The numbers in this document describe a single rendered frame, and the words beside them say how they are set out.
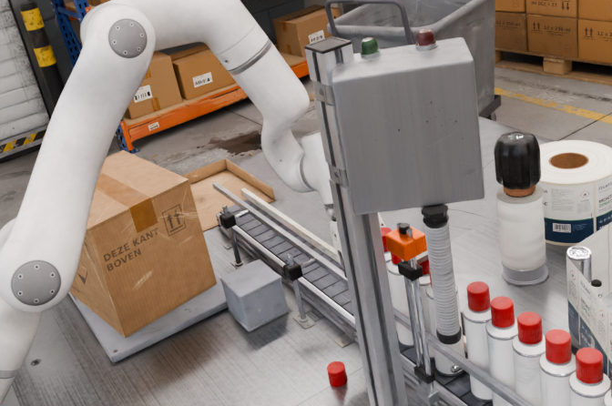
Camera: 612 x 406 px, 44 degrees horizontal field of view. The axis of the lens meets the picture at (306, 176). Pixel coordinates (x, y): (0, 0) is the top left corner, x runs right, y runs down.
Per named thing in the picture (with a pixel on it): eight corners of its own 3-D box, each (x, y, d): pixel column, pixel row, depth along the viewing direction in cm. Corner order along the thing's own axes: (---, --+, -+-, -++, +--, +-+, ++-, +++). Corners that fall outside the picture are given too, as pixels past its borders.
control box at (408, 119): (485, 200, 96) (474, 58, 88) (353, 217, 98) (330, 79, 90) (474, 166, 105) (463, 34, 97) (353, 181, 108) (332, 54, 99)
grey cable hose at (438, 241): (467, 338, 105) (453, 207, 96) (448, 350, 104) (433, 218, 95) (451, 327, 108) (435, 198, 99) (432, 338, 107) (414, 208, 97)
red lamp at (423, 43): (437, 48, 94) (435, 30, 93) (416, 51, 94) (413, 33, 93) (435, 42, 96) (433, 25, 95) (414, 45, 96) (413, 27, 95)
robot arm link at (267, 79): (193, 86, 134) (292, 206, 147) (251, 62, 123) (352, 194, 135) (219, 55, 140) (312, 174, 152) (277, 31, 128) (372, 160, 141)
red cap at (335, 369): (344, 387, 136) (341, 373, 135) (326, 385, 138) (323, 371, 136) (350, 374, 139) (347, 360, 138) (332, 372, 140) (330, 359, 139)
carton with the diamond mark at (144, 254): (218, 284, 171) (188, 178, 159) (125, 339, 158) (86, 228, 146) (152, 244, 193) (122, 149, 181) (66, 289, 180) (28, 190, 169)
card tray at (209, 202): (275, 200, 207) (272, 187, 205) (189, 238, 197) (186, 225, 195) (228, 169, 231) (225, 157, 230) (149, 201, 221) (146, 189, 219)
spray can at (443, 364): (471, 371, 127) (460, 269, 118) (442, 380, 126) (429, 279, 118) (459, 352, 132) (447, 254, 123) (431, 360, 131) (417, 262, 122)
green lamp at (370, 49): (381, 56, 95) (378, 39, 94) (361, 59, 95) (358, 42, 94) (380, 50, 97) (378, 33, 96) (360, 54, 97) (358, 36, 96)
